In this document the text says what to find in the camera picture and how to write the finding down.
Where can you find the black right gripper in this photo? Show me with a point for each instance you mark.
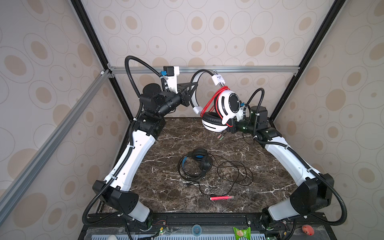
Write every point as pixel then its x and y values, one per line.
pixel 234 122

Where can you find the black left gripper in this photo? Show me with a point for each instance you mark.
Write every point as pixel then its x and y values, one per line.
pixel 185 97

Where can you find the white black headphones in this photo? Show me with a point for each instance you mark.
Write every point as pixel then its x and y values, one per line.
pixel 222 106

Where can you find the black blue headphones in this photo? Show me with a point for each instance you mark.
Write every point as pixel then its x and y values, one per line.
pixel 204 159

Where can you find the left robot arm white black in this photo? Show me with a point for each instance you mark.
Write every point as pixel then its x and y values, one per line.
pixel 156 101

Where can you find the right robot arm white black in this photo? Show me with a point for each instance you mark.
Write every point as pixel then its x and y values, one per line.
pixel 314 190

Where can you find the pink marker pen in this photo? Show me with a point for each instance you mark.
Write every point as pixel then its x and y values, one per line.
pixel 219 198

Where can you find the green snack packet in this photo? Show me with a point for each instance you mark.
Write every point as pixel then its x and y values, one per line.
pixel 242 233

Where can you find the blue tape roll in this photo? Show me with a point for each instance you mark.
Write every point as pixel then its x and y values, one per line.
pixel 196 230

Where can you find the red round object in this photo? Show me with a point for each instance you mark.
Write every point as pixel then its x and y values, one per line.
pixel 308 230

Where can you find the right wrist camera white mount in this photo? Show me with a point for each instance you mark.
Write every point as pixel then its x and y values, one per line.
pixel 241 114

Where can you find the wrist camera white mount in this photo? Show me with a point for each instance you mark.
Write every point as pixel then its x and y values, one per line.
pixel 241 114
pixel 169 76

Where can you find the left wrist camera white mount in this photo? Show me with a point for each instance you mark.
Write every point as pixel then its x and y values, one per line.
pixel 169 76

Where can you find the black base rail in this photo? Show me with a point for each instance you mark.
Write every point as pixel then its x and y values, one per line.
pixel 215 226

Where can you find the black corner frame post left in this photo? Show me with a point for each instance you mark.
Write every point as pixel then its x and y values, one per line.
pixel 98 49

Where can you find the black corner frame post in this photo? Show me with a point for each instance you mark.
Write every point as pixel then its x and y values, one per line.
pixel 324 28
pixel 98 49

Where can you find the black corner frame post right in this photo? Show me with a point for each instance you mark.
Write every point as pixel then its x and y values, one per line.
pixel 324 28

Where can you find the aluminium left rail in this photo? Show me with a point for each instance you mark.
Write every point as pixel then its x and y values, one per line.
pixel 24 180

